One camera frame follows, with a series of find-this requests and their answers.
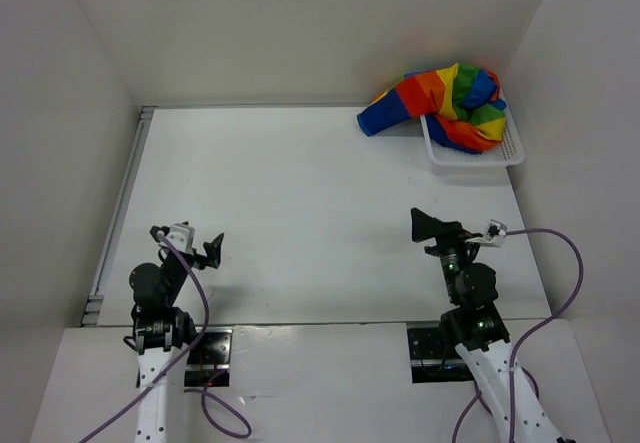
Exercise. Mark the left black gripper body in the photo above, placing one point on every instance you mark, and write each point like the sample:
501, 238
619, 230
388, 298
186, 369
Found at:
196, 260

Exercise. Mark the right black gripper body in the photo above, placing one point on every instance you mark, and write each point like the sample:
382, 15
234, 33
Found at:
454, 246

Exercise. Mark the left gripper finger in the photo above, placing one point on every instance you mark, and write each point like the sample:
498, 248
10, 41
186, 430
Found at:
212, 255
216, 243

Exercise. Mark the rainbow striped shorts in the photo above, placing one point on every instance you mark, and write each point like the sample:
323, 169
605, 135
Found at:
461, 105

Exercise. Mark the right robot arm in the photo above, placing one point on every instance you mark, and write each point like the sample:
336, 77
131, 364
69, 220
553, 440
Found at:
475, 330

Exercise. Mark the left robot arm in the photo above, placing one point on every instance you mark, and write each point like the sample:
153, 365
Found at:
156, 288

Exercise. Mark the white plastic basket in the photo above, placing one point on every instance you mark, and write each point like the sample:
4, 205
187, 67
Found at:
446, 160

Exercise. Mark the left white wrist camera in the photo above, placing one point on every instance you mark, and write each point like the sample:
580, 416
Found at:
179, 235

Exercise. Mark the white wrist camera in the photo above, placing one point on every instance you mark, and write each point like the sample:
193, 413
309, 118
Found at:
179, 235
494, 235

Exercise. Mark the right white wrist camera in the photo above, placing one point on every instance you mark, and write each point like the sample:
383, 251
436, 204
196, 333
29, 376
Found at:
494, 235

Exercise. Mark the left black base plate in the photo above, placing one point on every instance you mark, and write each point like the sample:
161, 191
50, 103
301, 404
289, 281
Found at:
210, 355

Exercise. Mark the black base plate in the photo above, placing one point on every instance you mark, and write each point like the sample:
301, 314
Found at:
210, 355
431, 361

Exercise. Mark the aluminium table edge rail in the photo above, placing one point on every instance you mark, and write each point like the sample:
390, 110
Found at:
93, 304

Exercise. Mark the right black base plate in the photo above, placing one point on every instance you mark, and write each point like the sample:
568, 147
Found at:
431, 361

